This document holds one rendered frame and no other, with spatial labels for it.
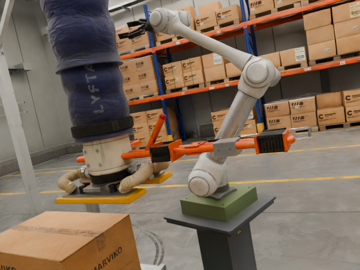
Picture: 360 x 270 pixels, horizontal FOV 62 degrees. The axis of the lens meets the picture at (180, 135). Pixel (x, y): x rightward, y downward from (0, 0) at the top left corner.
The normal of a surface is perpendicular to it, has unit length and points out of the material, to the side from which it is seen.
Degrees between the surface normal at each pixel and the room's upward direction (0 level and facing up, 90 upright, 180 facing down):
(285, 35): 90
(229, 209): 90
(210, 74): 90
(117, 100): 77
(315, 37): 91
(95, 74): 70
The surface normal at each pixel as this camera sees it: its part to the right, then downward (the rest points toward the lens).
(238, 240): 0.71, -0.04
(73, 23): 0.15, -0.09
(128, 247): 0.87, -0.10
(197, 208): -0.68, 0.22
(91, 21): 0.55, -0.25
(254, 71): -0.28, 0.11
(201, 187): -0.38, 0.29
